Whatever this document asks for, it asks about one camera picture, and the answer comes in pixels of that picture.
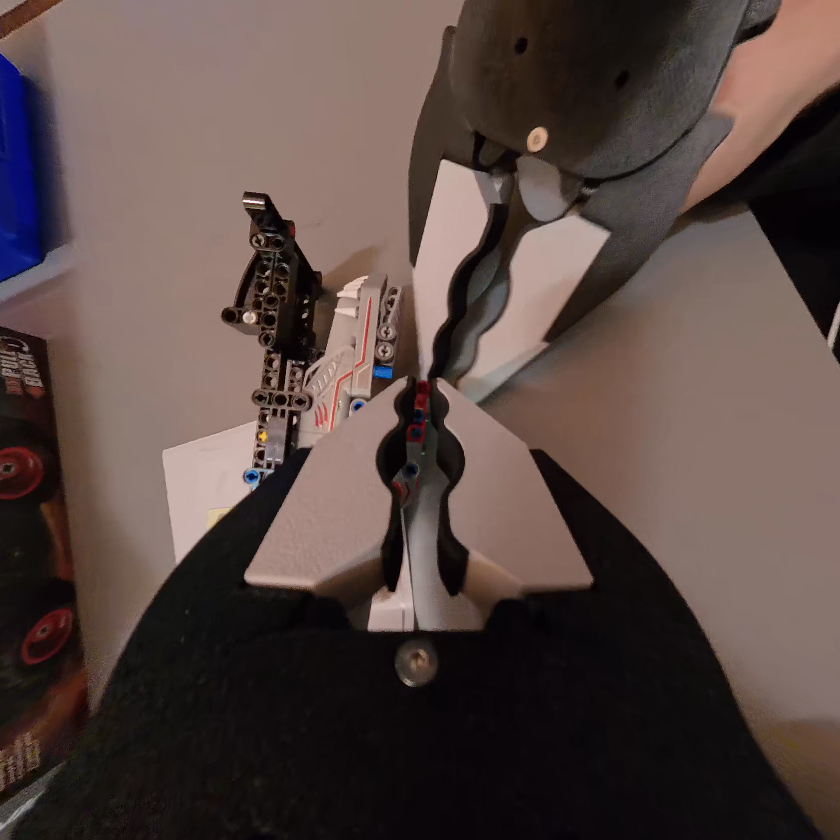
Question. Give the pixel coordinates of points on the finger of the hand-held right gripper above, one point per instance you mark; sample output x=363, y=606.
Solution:
x=446, y=249
x=558, y=275

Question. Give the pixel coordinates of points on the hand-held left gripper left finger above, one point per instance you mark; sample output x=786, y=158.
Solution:
x=315, y=512

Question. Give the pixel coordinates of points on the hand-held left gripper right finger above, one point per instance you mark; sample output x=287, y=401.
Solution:
x=518, y=518

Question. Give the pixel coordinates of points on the black grey toy brick vehicle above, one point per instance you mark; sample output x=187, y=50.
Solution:
x=269, y=308

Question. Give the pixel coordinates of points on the person's right forearm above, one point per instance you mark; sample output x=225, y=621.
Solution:
x=807, y=197

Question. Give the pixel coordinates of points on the grey desk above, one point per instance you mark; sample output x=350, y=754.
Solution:
x=656, y=459

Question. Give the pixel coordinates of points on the person's right hand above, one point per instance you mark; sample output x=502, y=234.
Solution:
x=774, y=72

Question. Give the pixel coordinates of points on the white instruction booklet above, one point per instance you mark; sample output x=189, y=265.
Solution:
x=197, y=472

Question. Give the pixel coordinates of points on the black toy set box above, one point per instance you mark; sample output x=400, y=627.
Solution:
x=33, y=525

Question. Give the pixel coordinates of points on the blue plastic bin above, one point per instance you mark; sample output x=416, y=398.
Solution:
x=16, y=184

